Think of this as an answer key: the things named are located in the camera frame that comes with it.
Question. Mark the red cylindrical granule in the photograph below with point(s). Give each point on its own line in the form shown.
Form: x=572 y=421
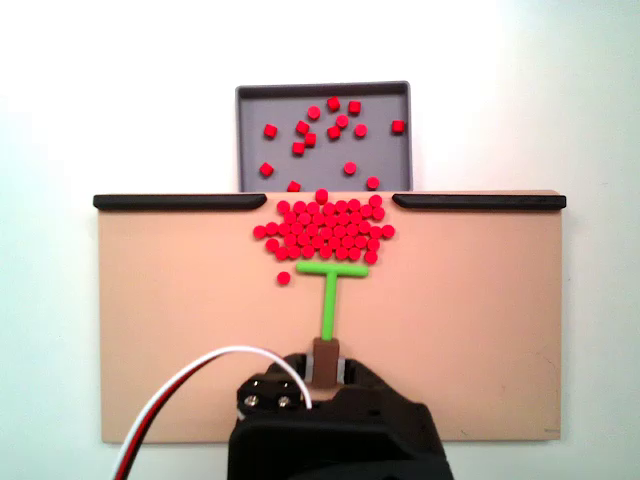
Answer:
x=350 y=168
x=318 y=242
x=373 y=244
x=302 y=127
x=364 y=229
x=367 y=210
x=299 y=207
x=339 y=231
x=304 y=218
x=266 y=170
x=283 y=277
x=326 y=231
x=270 y=131
x=333 y=103
x=378 y=213
x=398 y=126
x=330 y=220
x=312 y=207
x=290 y=217
x=272 y=229
x=328 y=207
x=298 y=148
x=342 y=120
x=332 y=242
x=360 y=131
x=285 y=230
x=388 y=230
x=346 y=242
x=341 y=206
x=375 y=201
x=272 y=244
x=352 y=230
x=325 y=252
x=318 y=219
x=314 y=112
x=359 y=242
x=376 y=232
x=304 y=241
x=259 y=231
x=343 y=218
x=293 y=251
x=354 y=107
x=291 y=241
x=372 y=183
x=333 y=132
x=371 y=257
x=310 y=139
x=355 y=217
x=293 y=187
x=312 y=230
x=341 y=253
x=281 y=253
x=321 y=195
x=354 y=253
x=283 y=206
x=307 y=252
x=298 y=230
x=354 y=204

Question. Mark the beige flat board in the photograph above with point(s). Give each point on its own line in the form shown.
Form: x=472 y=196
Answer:
x=450 y=325

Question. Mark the black foam rail strip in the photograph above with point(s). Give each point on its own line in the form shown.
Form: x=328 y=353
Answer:
x=180 y=201
x=480 y=201

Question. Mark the grey plastic tray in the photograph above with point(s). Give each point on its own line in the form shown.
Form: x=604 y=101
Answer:
x=320 y=160

